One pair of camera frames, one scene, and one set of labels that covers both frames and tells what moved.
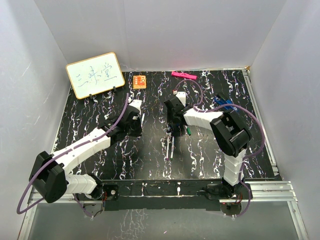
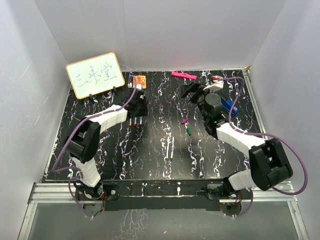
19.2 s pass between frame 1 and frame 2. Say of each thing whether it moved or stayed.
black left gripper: moved
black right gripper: moved
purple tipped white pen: stayed
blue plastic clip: stayed
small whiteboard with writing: stayed
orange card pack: stayed
